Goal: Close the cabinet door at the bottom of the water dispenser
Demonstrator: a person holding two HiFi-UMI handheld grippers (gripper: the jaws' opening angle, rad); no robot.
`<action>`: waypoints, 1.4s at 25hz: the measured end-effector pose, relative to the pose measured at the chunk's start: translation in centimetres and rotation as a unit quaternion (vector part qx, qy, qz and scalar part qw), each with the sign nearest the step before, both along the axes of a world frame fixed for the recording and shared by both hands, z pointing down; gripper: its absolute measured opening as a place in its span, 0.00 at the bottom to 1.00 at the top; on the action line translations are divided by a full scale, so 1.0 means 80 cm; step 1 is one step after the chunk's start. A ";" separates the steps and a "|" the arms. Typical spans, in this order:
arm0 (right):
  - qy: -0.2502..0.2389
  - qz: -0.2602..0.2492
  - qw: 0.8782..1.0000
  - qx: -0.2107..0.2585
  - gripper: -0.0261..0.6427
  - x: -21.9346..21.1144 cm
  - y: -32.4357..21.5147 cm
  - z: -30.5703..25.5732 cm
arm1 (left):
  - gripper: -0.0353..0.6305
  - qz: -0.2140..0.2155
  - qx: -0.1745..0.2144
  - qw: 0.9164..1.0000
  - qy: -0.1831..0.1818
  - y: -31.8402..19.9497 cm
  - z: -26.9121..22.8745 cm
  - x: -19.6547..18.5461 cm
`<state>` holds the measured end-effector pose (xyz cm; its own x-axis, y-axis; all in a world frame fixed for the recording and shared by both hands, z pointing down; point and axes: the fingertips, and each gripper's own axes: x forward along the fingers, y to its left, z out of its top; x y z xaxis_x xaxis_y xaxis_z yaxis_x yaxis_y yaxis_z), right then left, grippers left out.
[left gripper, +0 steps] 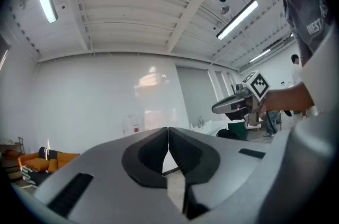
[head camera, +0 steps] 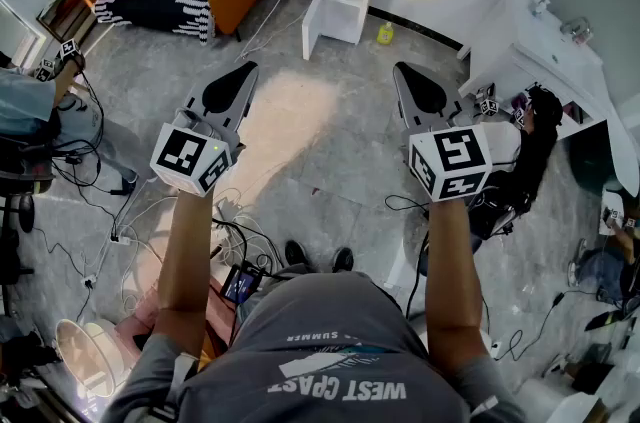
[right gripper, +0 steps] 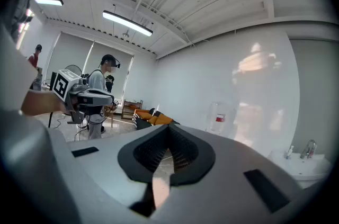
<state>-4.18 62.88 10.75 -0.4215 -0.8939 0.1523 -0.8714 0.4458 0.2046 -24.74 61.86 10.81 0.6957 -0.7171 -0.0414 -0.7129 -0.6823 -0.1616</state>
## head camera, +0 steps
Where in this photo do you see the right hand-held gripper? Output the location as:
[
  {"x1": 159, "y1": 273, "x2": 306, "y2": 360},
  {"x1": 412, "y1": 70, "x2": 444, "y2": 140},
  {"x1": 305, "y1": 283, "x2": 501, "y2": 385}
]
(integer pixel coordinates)
[{"x1": 392, "y1": 62, "x2": 494, "y2": 203}]

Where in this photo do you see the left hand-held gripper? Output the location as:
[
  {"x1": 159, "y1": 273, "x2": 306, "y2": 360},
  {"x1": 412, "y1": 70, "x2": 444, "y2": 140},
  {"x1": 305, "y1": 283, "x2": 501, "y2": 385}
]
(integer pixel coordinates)
[{"x1": 149, "y1": 60, "x2": 260, "y2": 198}]

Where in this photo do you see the person's right forearm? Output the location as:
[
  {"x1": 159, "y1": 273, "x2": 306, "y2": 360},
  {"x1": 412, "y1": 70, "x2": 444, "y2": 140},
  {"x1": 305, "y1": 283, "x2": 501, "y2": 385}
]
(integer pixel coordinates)
[{"x1": 424, "y1": 196, "x2": 494, "y2": 375}]

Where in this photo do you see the person's left forearm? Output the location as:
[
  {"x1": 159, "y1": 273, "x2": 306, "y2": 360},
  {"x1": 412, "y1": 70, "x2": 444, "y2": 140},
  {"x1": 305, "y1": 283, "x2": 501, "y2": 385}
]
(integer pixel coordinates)
[{"x1": 152, "y1": 188, "x2": 216, "y2": 360}]

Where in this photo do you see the black white striped blanket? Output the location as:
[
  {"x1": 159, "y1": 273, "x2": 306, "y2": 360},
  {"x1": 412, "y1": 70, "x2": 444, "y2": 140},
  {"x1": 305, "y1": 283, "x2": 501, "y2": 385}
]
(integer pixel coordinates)
[{"x1": 93, "y1": 0, "x2": 217, "y2": 45}]

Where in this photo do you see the white vanity unit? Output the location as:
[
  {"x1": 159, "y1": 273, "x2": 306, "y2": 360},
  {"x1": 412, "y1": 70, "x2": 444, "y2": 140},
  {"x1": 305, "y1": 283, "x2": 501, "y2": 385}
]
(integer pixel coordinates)
[{"x1": 457, "y1": 0, "x2": 640, "y2": 195}]

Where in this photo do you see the glass jar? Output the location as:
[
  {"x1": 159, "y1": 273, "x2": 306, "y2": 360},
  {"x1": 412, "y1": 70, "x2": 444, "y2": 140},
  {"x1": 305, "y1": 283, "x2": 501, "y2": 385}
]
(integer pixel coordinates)
[{"x1": 559, "y1": 16, "x2": 594, "y2": 45}]

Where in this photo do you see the person's left black shoe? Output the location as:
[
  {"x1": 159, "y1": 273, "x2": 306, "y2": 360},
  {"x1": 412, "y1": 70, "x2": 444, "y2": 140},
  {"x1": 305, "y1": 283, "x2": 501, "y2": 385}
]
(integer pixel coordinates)
[{"x1": 284, "y1": 239, "x2": 310, "y2": 268}]

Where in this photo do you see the person's black shoe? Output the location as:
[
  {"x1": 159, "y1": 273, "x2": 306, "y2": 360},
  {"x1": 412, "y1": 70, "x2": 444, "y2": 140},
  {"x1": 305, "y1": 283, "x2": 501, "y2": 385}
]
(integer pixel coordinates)
[
  {"x1": 284, "y1": 239, "x2": 310, "y2": 268},
  {"x1": 331, "y1": 246, "x2": 355, "y2": 273}
]

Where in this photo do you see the person's right black shoe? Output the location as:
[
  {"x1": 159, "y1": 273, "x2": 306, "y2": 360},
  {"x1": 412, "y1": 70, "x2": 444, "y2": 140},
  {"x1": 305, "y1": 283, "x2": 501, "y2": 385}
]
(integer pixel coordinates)
[{"x1": 331, "y1": 246, "x2": 355, "y2": 273}]

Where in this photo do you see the dark side table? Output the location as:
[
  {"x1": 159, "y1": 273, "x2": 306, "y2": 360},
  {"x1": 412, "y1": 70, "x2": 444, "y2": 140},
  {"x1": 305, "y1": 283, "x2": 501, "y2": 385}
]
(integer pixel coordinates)
[{"x1": 36, "y1": 0, "x2": 97, "y2": 43}]

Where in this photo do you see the small black monitor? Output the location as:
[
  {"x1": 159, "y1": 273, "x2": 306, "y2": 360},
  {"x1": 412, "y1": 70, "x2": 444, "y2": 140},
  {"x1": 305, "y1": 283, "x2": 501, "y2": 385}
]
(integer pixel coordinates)
[{"x1": 219, "y1": 263, "x2": 266, "y2": 305}]

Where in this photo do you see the pink stool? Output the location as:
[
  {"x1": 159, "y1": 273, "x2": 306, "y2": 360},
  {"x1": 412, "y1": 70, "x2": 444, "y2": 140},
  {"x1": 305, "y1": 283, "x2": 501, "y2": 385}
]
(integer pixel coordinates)
[{"x1": 115, "y1": 275, "x2": 236, "y2": 362}]

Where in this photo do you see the black stool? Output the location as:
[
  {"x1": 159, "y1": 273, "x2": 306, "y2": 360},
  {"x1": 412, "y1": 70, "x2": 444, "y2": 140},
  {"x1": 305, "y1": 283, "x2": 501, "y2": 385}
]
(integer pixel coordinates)
[{"x1": 0, "y1": 193, "x2": 36, "y2": 317}]

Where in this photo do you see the person's grey shirt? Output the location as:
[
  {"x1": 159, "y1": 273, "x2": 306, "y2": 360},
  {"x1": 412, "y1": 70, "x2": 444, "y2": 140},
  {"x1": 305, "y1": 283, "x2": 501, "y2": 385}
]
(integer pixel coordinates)
[{"x1": 99, "y1": 271, "x2": 526, "y2": 423}]

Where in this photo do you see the white floor cable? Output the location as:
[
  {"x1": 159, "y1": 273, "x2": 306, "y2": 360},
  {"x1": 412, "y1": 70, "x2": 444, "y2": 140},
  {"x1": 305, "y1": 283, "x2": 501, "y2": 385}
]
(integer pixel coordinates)
[{"x1": 234, "y1": 0, "x2": 309, "y2": 62}]

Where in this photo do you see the black cable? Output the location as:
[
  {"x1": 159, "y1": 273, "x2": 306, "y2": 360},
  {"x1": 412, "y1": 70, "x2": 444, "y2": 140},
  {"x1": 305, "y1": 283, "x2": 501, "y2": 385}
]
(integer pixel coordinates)
[{"x1": 383, "y1": 193, "x2": 432, "y2": 318}]

